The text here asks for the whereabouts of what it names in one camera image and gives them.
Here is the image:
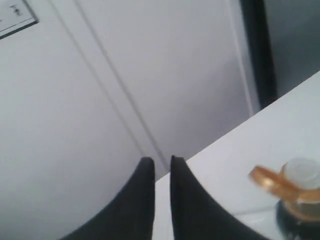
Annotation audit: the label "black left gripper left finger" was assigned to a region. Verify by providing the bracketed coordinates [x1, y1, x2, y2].
[63, 157, 155, 240]

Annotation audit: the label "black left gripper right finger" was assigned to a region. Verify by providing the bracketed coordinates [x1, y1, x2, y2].
[170, 155, 266, 240]

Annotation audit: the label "dark soy sauce bottle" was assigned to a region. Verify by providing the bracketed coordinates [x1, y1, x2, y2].
[249, 157, 320, 240]

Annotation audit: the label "white cabinet doors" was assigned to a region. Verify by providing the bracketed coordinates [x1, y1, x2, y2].
[0, 0, 261, 240]

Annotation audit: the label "wall label plate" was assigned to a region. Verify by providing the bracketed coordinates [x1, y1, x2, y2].
[0, 0, 39, 39]

